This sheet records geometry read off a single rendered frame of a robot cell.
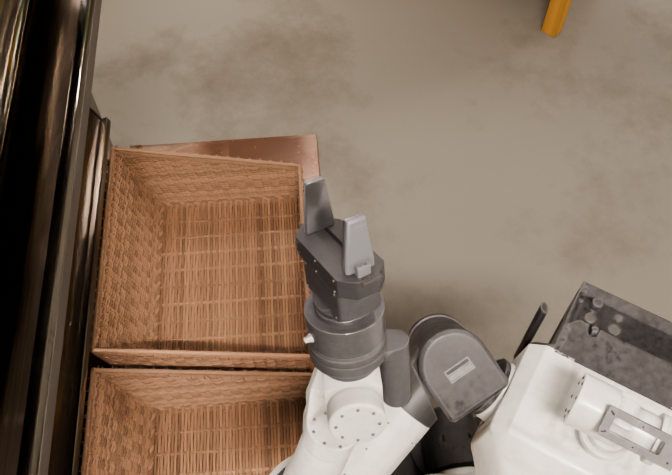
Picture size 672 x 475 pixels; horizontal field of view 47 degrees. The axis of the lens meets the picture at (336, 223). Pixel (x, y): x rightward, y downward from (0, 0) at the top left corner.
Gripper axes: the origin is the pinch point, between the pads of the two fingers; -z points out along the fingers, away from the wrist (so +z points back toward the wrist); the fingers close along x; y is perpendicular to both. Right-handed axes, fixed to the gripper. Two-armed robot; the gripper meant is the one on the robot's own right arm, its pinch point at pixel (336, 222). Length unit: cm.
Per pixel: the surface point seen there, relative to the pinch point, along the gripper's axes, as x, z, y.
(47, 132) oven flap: -64, 11, 19
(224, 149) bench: -136, 65, -32
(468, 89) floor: -175, 95, -150
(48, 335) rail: -30.4, 23.9, 29.3
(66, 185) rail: -50, 14, 20
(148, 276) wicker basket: -105, 76, 4
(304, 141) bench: -127, 65, -54
